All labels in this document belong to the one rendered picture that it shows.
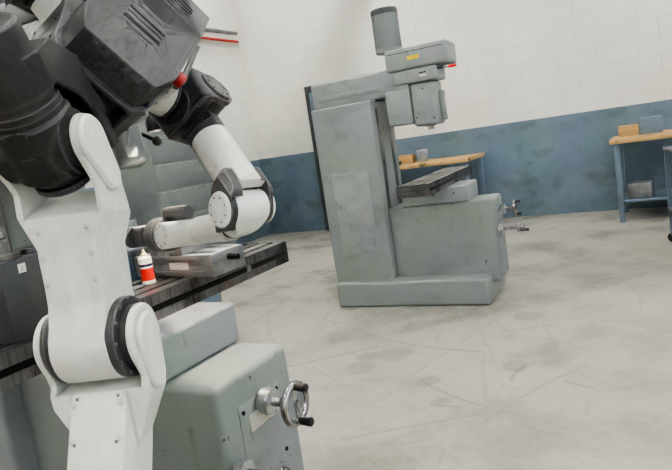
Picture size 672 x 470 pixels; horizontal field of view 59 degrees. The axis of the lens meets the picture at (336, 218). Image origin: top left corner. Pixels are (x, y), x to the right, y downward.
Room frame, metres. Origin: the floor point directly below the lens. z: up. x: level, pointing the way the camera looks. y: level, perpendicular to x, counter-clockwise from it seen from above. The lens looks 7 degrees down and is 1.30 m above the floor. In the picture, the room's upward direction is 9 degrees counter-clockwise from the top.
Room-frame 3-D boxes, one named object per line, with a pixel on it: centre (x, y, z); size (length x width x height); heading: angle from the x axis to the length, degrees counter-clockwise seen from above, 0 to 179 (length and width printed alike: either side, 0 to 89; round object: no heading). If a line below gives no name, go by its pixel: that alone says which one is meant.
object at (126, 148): (1.67, 0.55, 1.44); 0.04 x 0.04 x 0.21; 60
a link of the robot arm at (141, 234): (1.55, 0.48, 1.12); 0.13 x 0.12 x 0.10; 135
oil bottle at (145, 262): (1.82, 0.60, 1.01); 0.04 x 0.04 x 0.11
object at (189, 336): (1.72, 0.64, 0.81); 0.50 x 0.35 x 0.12; 60
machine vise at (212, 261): (1.91, 0.50, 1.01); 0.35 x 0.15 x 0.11; 58
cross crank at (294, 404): (1.47, 0.21, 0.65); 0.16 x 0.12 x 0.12; 60
